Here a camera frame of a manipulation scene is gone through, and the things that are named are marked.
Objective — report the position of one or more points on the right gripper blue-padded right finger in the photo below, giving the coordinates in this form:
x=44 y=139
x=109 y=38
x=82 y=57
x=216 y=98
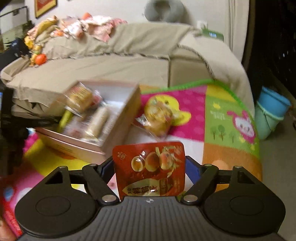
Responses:
x=203 y=178

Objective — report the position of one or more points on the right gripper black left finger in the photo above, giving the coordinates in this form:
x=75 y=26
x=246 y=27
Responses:
x=97 y=178

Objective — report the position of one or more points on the red dried fruit pouch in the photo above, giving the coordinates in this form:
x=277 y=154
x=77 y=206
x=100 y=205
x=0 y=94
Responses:
x=150 y=169

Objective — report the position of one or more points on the pink cardboard box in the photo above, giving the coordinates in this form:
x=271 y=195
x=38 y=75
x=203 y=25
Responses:
x=92 y=135

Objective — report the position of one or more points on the yellow snack packet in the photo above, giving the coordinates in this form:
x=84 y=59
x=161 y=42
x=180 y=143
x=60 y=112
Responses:
x=66 y=118

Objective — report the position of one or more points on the bread bun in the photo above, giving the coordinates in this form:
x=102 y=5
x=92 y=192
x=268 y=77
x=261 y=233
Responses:
x=157 y=118

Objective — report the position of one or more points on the small bread labelled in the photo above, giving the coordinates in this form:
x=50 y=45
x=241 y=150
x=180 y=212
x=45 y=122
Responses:
x=80 y=98

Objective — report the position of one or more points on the colourful play mat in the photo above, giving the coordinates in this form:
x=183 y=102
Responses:
x=211 y=121

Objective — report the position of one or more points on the teal plastic bucket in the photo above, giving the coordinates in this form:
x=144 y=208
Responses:
x=265 y=121

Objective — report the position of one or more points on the blue plastic bucket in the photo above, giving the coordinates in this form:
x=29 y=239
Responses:
x=273 y=102

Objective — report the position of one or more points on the orange toy ball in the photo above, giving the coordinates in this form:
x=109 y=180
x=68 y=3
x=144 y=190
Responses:
x=40 y=59

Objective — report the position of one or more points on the beige sofa with cover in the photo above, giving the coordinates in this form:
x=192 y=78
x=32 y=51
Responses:
x=153 y=54

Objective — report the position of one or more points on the green digital clock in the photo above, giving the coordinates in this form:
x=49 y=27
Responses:
x=212 y=34

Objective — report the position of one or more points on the pink baby clothes pile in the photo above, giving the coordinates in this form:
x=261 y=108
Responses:
x=99 y=27

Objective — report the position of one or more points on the yellow plush toy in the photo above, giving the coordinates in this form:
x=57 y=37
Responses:
x=41 y=32

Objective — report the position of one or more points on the grey neck pillow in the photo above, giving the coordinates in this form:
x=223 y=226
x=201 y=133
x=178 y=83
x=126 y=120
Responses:
x=164 y=11

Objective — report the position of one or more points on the white curtain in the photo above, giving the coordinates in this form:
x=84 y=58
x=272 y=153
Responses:
x=238 y=20

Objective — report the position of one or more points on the white wall socket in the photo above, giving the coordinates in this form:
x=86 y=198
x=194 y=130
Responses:
x=201 y=24

